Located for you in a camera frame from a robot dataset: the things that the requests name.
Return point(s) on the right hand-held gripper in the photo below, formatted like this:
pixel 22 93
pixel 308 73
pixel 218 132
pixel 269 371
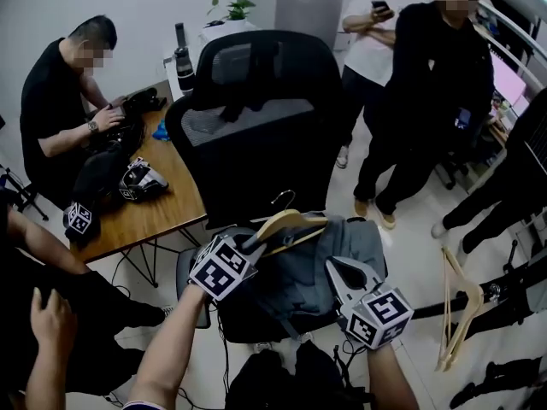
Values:
pixel 380 318

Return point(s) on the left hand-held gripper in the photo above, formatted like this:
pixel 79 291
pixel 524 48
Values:
pixel 218 267

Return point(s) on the wooden clothes hanger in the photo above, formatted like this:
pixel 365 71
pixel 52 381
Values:
pixel 290 222

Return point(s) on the grey jacket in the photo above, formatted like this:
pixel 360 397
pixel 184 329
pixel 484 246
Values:
pixel 316 271

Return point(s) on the person's left forearm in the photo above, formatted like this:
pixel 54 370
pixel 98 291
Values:
pixel 166 348

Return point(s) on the person's right forearm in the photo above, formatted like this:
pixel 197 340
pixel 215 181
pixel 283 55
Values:
pixel 391 378

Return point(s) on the person's white shoe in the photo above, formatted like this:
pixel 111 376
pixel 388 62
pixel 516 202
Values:
pixel 265 346
pixel 305 336

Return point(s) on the spare wooden hanger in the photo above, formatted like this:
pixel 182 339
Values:
pixel 446 297
pixel 466 310

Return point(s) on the black mesh office chair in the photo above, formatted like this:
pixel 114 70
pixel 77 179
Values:
pixel 256 152

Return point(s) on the wooden table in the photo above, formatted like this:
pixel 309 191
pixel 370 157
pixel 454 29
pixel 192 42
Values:
pixel 158 212

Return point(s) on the person's black clothing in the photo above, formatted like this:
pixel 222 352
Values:
pixel 295 378

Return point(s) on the silver spare gripper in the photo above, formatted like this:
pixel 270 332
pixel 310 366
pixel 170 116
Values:
pixel 143 182

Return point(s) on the blue cloth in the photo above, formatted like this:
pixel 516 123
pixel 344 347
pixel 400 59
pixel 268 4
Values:
pixel 161 130

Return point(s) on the black coat rack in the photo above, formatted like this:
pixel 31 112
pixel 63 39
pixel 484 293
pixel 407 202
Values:
pixel 513 288

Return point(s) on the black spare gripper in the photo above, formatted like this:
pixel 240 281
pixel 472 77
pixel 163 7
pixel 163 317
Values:
pixel 81 222

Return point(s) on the black thermos bottle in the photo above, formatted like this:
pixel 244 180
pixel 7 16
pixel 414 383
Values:
pixel 184 66

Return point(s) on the green potted plant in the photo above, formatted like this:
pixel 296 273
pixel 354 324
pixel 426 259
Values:
pixel 237 9

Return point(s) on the black tripod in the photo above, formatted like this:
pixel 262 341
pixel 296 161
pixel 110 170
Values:
pixel 21 190

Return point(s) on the grey refrigerator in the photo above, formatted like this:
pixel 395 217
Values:
pixel 309 11

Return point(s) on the pink lit monitor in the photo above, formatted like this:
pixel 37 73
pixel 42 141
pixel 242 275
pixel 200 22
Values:
pixel 508 83

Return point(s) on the black smartphone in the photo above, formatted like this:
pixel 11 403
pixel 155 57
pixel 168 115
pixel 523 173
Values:
pixel 380 6

